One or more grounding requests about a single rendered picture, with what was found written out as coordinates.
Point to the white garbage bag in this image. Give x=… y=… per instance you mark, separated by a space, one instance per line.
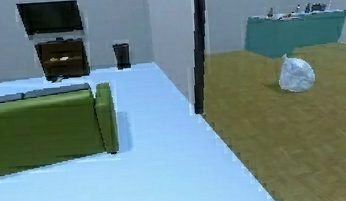
x=295 y=75

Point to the black bin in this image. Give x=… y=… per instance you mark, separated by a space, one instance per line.
x=121 y=55

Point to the black television set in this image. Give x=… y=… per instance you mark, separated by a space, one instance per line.
x=50 y=17

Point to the black door frame post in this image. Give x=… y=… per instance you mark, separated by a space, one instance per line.
x=199 y=50

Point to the dark brown television stand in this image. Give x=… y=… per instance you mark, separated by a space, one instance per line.
x=63 y=58

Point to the green sofa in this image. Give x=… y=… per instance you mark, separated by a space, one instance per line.
x=42 y=130

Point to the teal kitchen counter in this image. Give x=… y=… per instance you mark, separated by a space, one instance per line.
x=290 y=32

